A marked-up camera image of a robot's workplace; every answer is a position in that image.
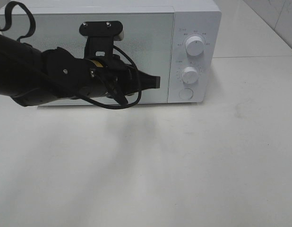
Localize upper white power knob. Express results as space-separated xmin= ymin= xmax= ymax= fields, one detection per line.
xmin=185 ymin=35 xmax=205 ymax=56

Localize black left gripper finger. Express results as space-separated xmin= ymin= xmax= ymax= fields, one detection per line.
xmin=140 ymin=71 xmax=161 ymax=90

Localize lower white timer knob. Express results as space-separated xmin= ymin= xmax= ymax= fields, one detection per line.
xmin=182 ymin=67 xmax=200 ymax=84

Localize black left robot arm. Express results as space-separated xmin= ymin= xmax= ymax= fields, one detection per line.
xmin=0 ymin=21 xmax=160 ymax=110

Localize white microwave oven body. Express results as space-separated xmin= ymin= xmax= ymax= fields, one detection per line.
xmin=0 ymin=0 xmax=223 ymax=106

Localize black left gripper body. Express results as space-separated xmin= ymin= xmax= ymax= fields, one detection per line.
xmin=79 ymin=21 xmax=142 ymax=99

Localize white microwave door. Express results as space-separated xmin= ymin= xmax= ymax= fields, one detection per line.
xmin=22 ymin=13 xmax=173 ymax=104

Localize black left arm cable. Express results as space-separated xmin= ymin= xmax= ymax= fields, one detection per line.
xmin=72 ymin=46 xmax=143 ymax=111

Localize round white door button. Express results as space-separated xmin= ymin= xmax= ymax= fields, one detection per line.
xmin=179 ymin=88 xmax=193 ymax=100

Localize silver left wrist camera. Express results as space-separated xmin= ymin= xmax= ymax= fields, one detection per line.
xmin=113 ymin=30 xmax=124 ymax=41

